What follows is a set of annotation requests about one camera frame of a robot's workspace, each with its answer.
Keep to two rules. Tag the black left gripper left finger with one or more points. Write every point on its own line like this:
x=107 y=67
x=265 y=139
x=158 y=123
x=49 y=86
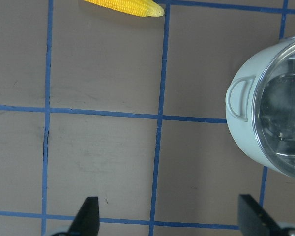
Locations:
x=87 y=220

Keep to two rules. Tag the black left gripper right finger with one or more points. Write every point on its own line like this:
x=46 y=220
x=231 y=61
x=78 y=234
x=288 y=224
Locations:
x=253 y=220

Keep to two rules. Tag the white electric cooking pot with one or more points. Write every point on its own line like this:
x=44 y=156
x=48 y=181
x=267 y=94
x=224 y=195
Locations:
x=239 y=102

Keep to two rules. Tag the yellow corn cob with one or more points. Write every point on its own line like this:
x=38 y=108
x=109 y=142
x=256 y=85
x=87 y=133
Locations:
x=140 y=8

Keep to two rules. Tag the clear glass pot lid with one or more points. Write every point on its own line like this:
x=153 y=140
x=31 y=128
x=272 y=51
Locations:
x=274 y=111

